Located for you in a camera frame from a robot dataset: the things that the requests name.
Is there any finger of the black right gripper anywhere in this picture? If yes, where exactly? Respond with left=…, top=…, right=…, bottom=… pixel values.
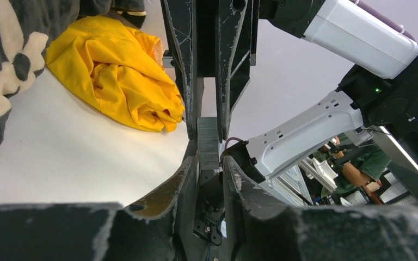
left=214, top=1, right=253, bottom=141
left=161, top=0, right=204, bottom=140

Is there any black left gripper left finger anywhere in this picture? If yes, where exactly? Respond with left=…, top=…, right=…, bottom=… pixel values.
left=0, top=157, right=198, bottom=260

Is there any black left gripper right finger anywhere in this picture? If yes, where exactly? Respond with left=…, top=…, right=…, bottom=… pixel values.
left=223, top=156, right=418, bottom=260

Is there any grey staple strip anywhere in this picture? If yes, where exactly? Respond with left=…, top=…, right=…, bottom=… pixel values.
left=197, top=117, right=219, bottom=170

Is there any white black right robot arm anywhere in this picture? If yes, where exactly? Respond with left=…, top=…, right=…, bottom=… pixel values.
left=161, top=1, right=418, bottom=185

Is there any yellow crumpled cloth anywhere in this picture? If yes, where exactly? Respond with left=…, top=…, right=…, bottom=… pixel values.
left=45, top=16, right=185, bottom=132

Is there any person in green shirt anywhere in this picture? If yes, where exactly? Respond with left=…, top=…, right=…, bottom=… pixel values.
left=306, top=141, right=391, bottom=200

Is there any black floral plush pillow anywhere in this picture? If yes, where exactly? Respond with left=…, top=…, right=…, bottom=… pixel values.
left=0, top=0, right=146, bottom=145

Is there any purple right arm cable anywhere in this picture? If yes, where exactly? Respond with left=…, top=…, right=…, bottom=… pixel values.
left=353, top=0, right=417, bottom=42

